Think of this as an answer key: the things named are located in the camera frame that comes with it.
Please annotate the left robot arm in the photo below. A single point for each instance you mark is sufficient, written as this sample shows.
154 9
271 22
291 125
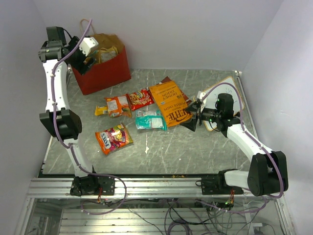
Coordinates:
56 54

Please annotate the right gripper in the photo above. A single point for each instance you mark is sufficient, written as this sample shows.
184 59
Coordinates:
190 124

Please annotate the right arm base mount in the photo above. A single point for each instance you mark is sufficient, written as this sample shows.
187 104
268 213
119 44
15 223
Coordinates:
210 186

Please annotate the aluminium frame rail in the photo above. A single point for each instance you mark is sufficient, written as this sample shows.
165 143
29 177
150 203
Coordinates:
135 188

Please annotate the red nut mix snack bag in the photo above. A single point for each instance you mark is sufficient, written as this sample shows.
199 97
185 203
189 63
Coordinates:
140 99

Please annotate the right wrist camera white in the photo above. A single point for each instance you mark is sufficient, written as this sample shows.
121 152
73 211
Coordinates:
202 97

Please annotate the small whiteboard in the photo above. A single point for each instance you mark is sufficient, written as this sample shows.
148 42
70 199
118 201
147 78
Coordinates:
230 85

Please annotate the gold chips bag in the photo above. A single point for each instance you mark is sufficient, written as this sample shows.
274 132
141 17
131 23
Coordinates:
104 54

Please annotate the small yellow snack packet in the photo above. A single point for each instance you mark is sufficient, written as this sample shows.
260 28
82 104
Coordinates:
103 110

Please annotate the orange Kettle chips bag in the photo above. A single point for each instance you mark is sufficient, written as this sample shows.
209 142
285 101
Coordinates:
171 103

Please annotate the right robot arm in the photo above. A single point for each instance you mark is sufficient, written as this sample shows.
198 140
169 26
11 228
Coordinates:
267 174

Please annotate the orange Fox's candy bag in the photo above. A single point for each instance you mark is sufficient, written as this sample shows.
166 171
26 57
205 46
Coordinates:
113 138

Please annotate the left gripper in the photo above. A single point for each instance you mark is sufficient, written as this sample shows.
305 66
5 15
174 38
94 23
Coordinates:
82 66

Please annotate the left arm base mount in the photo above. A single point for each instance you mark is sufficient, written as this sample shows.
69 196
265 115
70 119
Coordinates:
92 185

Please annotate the red paper bag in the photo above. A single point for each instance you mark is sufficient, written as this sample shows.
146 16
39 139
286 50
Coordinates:
107 74

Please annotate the dark red Doritos bag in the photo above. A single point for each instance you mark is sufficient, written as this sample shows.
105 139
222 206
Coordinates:
186 98

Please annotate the orange snack bag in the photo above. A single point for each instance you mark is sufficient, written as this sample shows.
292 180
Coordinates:
118 106

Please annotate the teal snack bag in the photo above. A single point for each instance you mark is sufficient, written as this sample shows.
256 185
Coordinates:
150 120

